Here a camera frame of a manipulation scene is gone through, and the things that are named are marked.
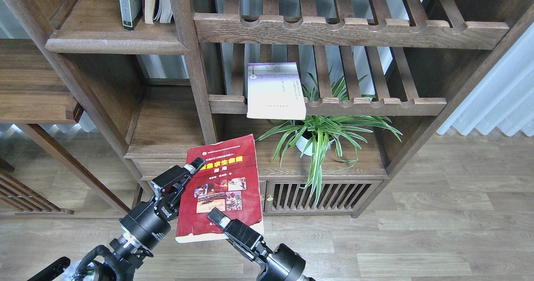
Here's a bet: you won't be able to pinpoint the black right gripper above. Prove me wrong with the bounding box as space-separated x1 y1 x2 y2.
207 208 311 281

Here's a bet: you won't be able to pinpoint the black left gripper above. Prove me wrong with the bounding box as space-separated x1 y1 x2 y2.
119 157 206 252

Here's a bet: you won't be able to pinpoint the red cover book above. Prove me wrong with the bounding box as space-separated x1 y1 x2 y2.
175 134 264 243

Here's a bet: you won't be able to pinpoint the green and grey book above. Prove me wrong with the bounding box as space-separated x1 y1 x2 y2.
119 0 143 31

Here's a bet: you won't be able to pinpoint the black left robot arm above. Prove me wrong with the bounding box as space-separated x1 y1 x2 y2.
32 157 205 281

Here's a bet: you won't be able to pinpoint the upright books on shelf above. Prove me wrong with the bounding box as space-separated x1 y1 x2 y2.
143 0 172 24

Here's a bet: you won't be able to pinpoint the white plant pot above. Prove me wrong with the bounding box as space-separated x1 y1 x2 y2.
294 131 335 156

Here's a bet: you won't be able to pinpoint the green spider plant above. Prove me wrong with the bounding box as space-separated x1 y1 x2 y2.
256 85 402 198

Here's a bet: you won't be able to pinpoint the pale lavender book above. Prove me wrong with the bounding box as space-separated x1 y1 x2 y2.
247 62 306 120

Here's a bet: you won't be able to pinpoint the wooden side furniture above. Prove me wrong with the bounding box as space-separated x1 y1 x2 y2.
1 123 142 220

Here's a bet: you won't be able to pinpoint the dark wooden bookshelf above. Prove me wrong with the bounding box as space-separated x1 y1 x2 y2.
4 0 533 218

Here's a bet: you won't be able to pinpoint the white curtain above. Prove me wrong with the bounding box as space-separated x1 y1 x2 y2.
437 25 534 137

